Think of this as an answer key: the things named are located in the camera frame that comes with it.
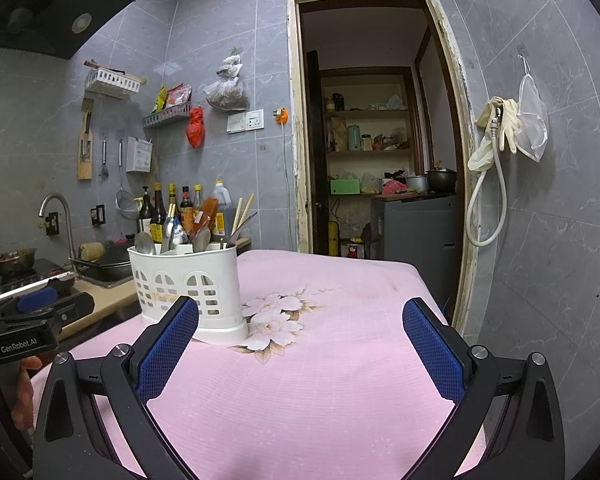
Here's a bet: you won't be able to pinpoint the wooden knife rack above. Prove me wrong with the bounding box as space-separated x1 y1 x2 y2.
77 98 95 181

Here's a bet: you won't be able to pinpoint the orange seasoning packet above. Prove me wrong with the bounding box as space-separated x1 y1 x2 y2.
195 197 221 238

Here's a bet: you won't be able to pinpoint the black range hood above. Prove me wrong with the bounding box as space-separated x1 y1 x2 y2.
0 0 137 60

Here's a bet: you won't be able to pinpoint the metal pot with food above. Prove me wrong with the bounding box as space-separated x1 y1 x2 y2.
0 247 37 279

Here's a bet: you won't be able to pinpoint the white power cable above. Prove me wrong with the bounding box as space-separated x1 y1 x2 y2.
279 122 296 252

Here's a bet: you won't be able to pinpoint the gas stove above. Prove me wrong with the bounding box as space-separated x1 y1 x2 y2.
0 258 76 306

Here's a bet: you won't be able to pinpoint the dark cooking pot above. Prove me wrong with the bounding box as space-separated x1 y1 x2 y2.
424 168 457 193

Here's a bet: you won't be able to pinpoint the dark pump bottle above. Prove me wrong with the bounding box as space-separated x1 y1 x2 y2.
139 187 153 233

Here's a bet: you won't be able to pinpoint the wooden pantry shelf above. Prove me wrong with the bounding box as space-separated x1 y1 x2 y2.
319 67 416 199

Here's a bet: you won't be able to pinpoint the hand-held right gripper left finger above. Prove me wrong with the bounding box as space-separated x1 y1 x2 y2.
32 296 201 480

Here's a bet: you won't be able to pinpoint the white mesh bag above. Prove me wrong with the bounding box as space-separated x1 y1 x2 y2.
517 72 550 163

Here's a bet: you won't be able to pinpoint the red plastic bag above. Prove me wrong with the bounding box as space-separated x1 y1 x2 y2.
185 106 206 149

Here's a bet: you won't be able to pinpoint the worn door frame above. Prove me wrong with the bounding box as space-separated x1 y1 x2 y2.
285 0 481 331

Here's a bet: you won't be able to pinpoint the rubber gloves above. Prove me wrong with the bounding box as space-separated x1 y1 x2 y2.
467 94 521 171

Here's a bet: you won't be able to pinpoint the white hanging holder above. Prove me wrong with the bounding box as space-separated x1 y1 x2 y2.
127 136 155 174

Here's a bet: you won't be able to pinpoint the white wall basket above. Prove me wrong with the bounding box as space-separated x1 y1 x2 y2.
83 59 149 99

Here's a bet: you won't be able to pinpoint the grey wall shelf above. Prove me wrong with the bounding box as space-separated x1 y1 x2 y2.
142 104 191 129

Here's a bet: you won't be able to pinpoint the grey cabinet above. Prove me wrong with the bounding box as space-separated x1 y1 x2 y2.
369 193 459 264

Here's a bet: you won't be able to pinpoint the metal strainer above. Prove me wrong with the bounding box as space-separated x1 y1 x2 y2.
115 138 135 220

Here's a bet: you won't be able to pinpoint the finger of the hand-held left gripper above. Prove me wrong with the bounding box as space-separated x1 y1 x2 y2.
0 291 97 329
17 286 59 315

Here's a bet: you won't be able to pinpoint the person's left hand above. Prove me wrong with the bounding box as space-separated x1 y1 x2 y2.
9 355 44 432

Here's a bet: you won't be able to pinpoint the black wok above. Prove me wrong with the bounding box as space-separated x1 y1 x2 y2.
72 242 139 281

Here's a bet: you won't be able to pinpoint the clear bag of dried goods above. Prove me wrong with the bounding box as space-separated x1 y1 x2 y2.
202 50 250 111

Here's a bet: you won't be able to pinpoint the white shower hose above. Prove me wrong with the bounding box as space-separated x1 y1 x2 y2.
464 114 509 247

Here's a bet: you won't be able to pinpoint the white plastic utensil basket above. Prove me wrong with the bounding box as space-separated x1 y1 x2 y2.
127 244 251 345

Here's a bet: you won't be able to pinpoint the metal faucet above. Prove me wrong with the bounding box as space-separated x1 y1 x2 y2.
38 192 77 261

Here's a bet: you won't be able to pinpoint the green box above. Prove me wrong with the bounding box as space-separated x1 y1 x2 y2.
329 178 361 196

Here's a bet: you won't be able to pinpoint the pink floral tablecloth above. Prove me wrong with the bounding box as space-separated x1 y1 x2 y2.
30 250 488 480

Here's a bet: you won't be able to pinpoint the snack packets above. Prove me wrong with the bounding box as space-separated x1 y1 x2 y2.
152 83 194 114

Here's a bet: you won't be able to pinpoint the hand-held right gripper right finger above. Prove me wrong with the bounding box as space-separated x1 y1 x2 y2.
402 297 566 480

